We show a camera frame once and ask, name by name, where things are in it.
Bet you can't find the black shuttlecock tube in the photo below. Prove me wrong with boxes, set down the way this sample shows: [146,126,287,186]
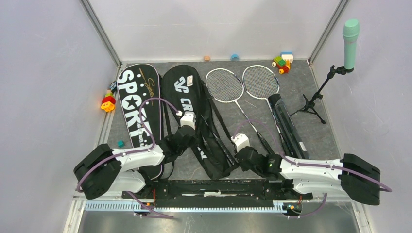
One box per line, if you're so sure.
[268,93,310,159]

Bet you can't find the black crossway racket bag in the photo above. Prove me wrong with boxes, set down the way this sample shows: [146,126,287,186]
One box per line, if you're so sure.
[161,65,239,180]

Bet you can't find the white frame racket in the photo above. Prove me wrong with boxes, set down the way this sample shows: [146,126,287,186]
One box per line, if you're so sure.
[205,68,276,155]

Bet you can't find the black sport racket bag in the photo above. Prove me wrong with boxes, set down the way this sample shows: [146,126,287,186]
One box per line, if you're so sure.
[117,63,174,181]

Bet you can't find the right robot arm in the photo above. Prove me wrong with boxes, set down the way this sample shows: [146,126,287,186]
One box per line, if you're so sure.
[235,146,381,206]

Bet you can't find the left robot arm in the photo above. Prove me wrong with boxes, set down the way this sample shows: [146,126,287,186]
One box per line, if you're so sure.
[73,126,197,200]

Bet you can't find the teal cube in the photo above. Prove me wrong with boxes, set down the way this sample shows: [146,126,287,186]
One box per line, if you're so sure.
[117,140,125,148]

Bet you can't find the black white shaft racket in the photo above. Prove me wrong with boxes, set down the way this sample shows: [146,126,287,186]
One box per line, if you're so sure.
[240,65,281,136]

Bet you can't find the black microphone tripod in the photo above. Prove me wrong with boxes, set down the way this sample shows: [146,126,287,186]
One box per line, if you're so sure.
[290,65,354,124]

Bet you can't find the red yellow toy blocks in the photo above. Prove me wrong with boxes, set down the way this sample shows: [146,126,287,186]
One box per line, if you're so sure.
[101,90,116,112]

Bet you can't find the blue cylinder block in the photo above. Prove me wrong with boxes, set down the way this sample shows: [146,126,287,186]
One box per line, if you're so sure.
[230,54,240,61]

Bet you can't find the green blue blocks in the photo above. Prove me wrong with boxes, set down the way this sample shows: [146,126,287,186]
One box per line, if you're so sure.
[271,51,294,74]

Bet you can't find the green microphone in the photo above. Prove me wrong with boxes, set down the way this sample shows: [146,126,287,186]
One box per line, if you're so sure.
[343,19,360,70]

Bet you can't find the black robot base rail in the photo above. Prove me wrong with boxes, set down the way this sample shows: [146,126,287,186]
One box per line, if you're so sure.
[135,179,313,208]

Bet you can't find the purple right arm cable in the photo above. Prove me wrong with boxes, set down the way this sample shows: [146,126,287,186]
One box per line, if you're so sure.
[232,119,393,219]

